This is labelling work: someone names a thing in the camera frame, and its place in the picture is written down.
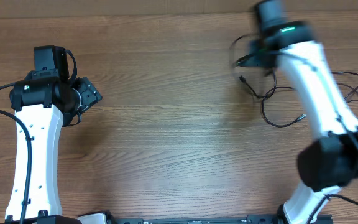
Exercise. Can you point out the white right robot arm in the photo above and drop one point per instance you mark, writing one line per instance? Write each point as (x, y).
(330, 162)

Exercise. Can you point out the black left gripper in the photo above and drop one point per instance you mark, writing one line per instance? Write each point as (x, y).
(90, 93)

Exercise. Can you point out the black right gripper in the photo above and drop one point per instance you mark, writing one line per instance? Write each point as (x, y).
(245, 61)

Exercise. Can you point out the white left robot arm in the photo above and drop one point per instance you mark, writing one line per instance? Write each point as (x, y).
(44, 102)

